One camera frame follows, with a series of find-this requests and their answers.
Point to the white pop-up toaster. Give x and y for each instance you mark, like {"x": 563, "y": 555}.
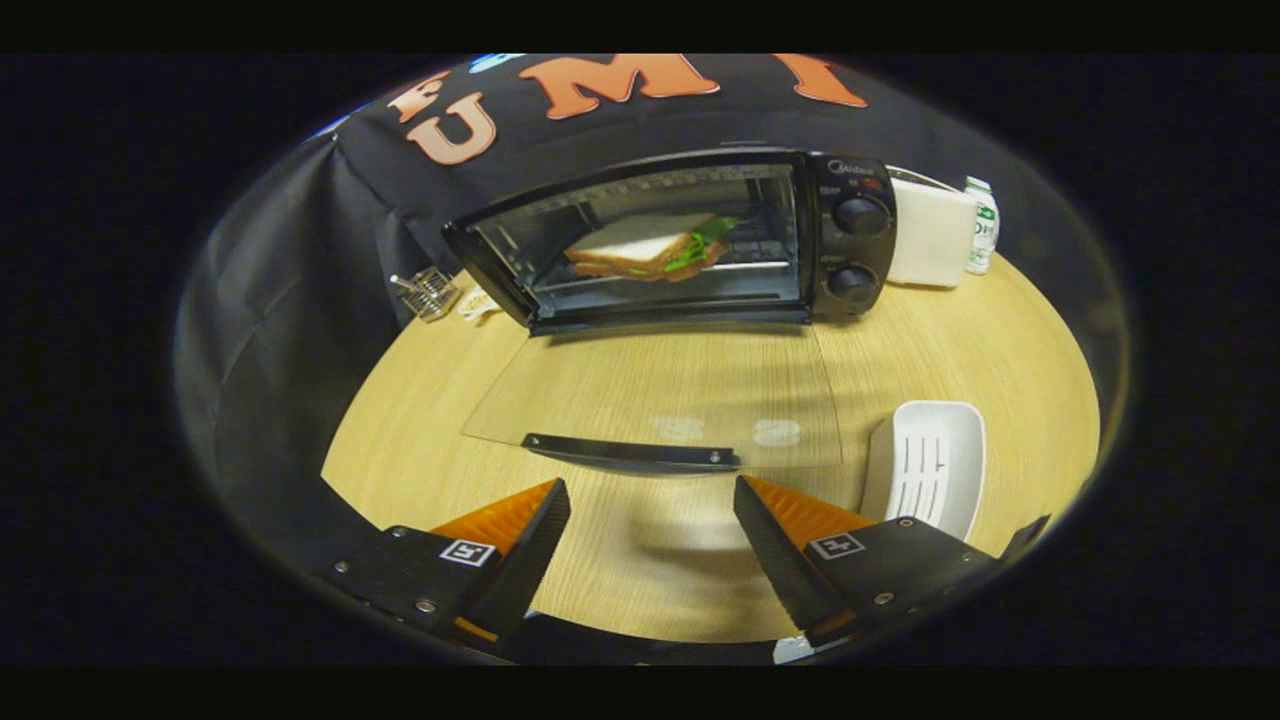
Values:
{"x": 930, "y": 240}

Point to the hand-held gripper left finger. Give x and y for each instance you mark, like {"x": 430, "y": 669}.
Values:
{"x": 525, "y": 560}

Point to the sandwich with green lettuce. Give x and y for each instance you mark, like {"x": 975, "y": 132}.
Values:
{"x": 640, "y": 250}

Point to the small white object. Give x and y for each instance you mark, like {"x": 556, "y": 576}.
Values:
{"x": 478, "y": 305}

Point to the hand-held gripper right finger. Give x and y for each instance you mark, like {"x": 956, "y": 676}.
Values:
{"x": 775, "y": 560}

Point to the black toaster oven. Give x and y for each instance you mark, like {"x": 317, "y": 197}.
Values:
{"x": 850, "y": 245}

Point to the white plastic tray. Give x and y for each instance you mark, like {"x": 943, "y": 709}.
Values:
{"x": 930, "y": 470}

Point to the white bottle with green label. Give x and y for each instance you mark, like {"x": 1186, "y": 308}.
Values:
{"x": 982, "y": 230}

